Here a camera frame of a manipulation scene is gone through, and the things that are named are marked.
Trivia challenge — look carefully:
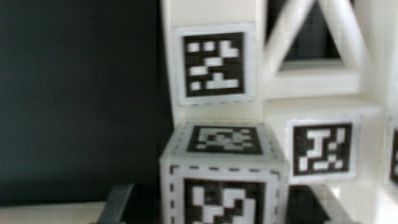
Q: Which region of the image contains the white front fence rail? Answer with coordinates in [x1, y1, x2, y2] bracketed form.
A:
[0, 202, 105, 224]

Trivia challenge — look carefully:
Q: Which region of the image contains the white cross brace piece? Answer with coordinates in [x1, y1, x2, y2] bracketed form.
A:
[262, 0, 372, 99]

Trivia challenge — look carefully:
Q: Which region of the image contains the white long side rail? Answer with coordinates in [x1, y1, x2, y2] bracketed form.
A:
[162, 0, 267, 124]
[354, 0, 398, 224]

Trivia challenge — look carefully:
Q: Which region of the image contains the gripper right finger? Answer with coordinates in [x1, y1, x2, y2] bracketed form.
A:
[287, 183, 361, 224]

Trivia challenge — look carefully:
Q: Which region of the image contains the white long side rail back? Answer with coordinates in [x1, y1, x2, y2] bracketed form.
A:
[354, 0, 398, 224]

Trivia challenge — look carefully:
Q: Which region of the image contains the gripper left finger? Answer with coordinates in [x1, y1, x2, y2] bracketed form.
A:
[88, 182, 164, 224]

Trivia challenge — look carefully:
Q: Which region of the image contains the white long side rail front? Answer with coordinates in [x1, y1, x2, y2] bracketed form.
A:
[162, 0, 267, 124]

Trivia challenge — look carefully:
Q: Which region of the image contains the white chair leg back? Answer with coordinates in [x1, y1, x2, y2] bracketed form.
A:
[160, 121, 288, 224]

